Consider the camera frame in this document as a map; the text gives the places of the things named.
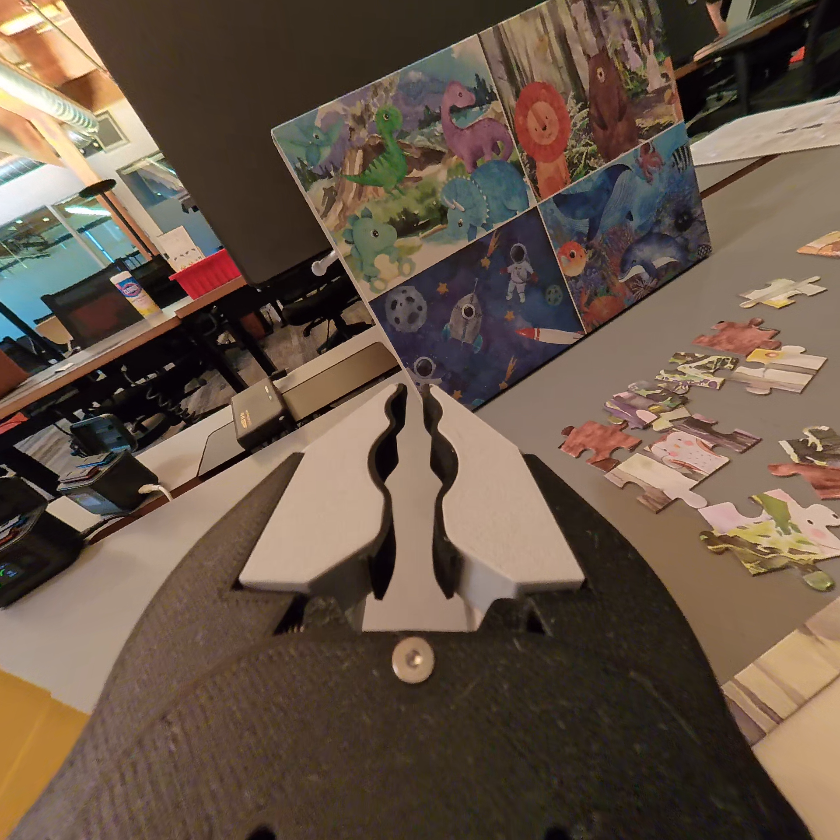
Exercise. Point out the yellow box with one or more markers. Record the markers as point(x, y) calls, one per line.
point(33, 754)

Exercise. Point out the black partition panel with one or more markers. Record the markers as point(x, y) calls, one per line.
point(229, 98)

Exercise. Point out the white paper sign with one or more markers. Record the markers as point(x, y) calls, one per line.
point(178, 249)

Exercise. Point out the white printed instruction sheet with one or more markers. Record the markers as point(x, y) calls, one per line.
point(774, 131)

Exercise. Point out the white puzzle board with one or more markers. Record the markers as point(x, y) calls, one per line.
point(807, 754)

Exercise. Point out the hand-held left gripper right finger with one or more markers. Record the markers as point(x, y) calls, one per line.
point(512, 518)

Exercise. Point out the black floor lamp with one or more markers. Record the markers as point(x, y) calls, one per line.
point(98, 187)

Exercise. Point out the wooden desk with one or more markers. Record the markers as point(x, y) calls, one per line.
point(118, 341)

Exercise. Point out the disinfectant wipes canister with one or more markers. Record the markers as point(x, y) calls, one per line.
point(134, 295)

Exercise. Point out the red plastic bin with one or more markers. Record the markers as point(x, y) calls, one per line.
point(210, 279)

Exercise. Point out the black office chair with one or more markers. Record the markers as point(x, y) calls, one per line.
point(321, 305)

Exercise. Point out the small black battery charger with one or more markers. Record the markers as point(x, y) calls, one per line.
point(111, 479)

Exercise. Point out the animal picture puzzle box lid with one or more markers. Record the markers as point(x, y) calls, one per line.
point(492, 216)

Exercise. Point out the orange brown puzzle piece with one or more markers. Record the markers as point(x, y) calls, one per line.
point(823, 244)

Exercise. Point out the large black battery charger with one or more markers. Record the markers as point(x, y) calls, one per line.
point(39, 538)

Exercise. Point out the pile of puzzle pieces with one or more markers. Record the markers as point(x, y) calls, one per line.
point(682, 459)

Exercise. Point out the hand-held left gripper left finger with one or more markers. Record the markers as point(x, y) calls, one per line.
point(308, 518)

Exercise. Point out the black power brick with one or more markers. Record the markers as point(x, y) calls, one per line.
point(259, 413)

